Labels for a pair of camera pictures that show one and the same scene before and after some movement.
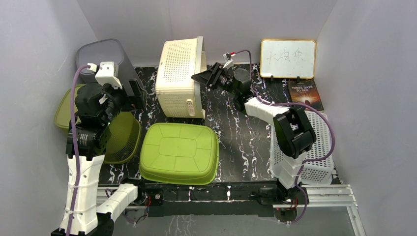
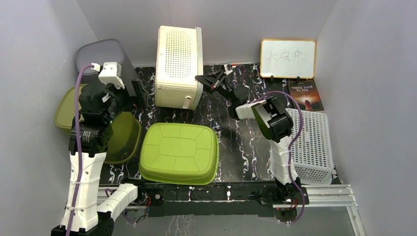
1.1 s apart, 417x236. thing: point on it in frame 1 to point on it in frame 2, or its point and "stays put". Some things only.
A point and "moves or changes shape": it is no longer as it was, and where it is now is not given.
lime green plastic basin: [179, 153] stays put
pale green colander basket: [318, 173] stays put
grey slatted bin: [106, 50] stays put
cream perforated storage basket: [179, 94] moves or changes shape
